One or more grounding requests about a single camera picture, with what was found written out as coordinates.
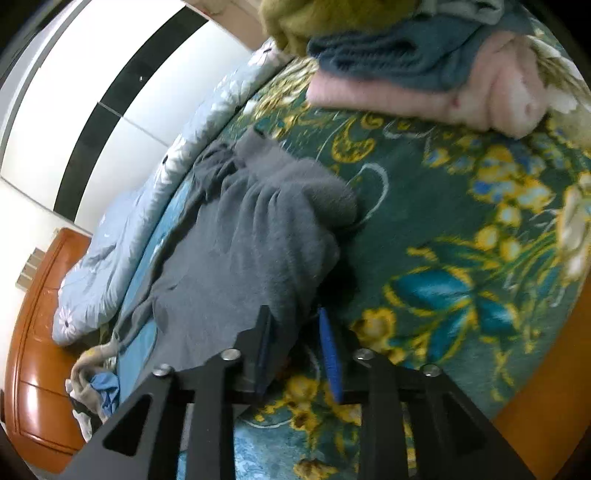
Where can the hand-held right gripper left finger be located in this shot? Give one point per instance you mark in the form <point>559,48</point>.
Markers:
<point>264,355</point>

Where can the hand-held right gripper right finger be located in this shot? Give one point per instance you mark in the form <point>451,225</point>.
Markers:
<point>331,355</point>

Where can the grey fleece garment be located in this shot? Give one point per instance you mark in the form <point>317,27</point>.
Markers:
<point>249,249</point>

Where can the green floral blanket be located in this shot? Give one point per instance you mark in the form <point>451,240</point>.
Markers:
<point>438,258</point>

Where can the blue cloth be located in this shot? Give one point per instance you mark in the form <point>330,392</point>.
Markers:
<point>107,390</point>

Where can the beige crumpled cloth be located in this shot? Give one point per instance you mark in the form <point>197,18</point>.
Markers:
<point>85,369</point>

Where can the light blue floral quilt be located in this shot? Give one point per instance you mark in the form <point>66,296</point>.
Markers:
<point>138,194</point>

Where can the wooden bed headboard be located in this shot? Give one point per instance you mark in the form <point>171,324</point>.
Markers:
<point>41,332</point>

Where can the pink folded garment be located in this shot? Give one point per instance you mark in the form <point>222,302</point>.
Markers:
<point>461,92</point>

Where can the white wardrobe with black stripe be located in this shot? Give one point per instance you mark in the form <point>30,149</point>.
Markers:
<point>106,97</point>

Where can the teal folded garment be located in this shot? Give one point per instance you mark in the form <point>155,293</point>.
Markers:
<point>406,50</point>

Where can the olive yellow garment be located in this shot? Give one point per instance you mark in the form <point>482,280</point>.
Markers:
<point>314,21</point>

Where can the grey green folded garment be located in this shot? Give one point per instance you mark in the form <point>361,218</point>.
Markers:
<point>461,9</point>

